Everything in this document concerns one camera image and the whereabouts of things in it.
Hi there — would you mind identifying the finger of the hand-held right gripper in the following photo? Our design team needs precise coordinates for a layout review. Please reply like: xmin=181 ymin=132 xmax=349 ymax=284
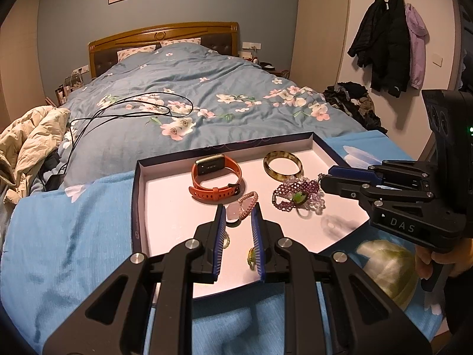
xmin=327 ymin=160 xmax=435 ymax=186
xmin=320 ymin=175 xmax=435 ymax=211

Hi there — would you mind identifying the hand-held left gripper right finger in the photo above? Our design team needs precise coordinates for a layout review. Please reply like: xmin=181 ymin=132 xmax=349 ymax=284
xmin=250 ymin=204 xmax=433 ymax=355

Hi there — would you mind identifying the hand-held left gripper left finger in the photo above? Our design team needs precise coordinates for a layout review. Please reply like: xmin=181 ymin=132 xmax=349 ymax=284
xmin=42 ymin=204 xmax=227 ymax=355

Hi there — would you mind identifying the clear crystal bead bracelet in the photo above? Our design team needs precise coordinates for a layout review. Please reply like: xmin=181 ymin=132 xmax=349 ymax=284
xmin=283 ymin=175 xmax=328 ymax=218

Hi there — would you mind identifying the pink beaded bracelet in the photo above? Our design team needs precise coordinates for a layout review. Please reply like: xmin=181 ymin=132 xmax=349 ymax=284
xmin=226 ymin=191 xmax=259 ymax=222

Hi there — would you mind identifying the shallow white tray box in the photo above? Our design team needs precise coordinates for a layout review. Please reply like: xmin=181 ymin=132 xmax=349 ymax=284
xmin=132 ymin=131 xmax=374 ymax=300

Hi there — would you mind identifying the purple beaded bracelet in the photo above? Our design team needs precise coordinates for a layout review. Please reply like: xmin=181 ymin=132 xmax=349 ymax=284
xmin=272 ymin=177 xmax=322 ymax=211

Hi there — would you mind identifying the person's right forearm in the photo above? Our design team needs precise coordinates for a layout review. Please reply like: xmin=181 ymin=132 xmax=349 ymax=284
xmin=441 ymin=266 xmax=473 ymax=346

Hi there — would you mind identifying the person's right hand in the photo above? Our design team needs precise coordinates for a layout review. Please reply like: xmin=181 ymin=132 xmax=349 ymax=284
xmin=414 ymin=237 xmax=473 ymax=280

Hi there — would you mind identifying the orange smartwatch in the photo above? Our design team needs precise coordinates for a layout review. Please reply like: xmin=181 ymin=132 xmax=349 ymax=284
xmin=191 ymin=153 xmax=243 ymax=203

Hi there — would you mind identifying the green brown bangle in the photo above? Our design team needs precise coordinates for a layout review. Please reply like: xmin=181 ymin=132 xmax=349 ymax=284
xmin=263 ymin=151 xmax=304 ymax=183

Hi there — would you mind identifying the pile of dark clothes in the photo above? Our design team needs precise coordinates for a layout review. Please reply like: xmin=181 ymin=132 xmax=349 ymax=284
xmin=323 ymin=81 xmax=388 ymax=134

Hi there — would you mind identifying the wooden nightstand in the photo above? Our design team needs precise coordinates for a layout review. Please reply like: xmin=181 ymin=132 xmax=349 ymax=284
xmin=259 ymin=63 xmax=292 ymax=79

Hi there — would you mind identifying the long black hanging coat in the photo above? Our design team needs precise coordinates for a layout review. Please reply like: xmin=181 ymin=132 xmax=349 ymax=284
xmin=370 ymin=0 xmax=412 ymax=99

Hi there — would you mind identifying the black hanging jacket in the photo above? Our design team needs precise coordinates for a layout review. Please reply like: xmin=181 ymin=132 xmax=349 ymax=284
xmin=347 ymin=0 xmax=388 ymax=69

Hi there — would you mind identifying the purple hanging jacket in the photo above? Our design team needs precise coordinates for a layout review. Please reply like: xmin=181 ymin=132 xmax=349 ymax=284
xmin=404 ymin=3 xmax=429 ymax=90

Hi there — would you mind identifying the light blue floral blanket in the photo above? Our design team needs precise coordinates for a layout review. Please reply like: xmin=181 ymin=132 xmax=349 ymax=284
xmin=0 ymin=129 xmax=444 ymax=355

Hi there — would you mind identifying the grey-blue floral duvet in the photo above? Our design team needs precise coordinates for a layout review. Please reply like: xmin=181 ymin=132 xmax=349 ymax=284
xmin=61 ymin=42 xmax=370 ymax=189

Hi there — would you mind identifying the black power adapter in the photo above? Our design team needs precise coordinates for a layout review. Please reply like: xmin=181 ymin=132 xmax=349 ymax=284
xmin=44 ymin=172 xmax=66 ymax=193

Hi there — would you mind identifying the floral pillow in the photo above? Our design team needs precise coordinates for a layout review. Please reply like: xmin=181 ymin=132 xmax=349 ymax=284
xmin=117 ymin=44 xmax=156 ymax=62
xmin=160 ymin=38 xmax=202 ymax=48

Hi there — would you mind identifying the wooden headboard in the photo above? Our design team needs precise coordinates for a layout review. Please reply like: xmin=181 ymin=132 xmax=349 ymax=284
xmin=88 ymin=21 xmax=240 ymax=78

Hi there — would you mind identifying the beige down jacket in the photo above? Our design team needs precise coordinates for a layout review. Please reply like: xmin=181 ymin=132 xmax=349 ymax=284
xmin=0 ymin=105 xmax=71 ymax=204

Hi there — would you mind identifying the black cable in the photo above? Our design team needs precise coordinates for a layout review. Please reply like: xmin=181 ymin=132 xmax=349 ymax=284
xmin=63 ymin=92 xmax=194 ymax=178

